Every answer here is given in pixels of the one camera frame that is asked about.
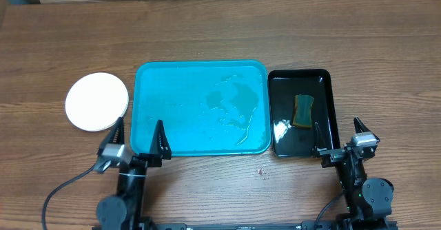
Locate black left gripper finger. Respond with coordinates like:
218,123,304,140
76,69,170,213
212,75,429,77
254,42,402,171
150,120,172,160
97,117,125,154

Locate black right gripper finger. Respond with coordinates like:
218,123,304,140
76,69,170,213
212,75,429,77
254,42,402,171
353,116,370,134
311,122,327,158

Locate green yellow sponge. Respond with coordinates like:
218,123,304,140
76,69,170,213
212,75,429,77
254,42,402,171
291,94,314,129

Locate white plate with red squiggle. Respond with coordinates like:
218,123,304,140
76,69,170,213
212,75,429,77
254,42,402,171
65,72,130,132

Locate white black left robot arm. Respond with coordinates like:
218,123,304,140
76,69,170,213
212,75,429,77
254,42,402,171
93,117,172,230

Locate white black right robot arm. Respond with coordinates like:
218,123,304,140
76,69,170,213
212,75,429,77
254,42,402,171
312,117,398,229

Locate black rectangular water tray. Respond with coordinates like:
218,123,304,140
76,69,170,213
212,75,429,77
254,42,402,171
268,69,340,158

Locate teal plastic tray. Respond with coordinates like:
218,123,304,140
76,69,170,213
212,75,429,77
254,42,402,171
130,60,271,156

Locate small crumbs on table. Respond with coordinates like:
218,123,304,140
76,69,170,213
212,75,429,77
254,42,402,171
256,167,269,180

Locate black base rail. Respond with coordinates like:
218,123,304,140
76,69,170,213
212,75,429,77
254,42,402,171
92,220,399,230

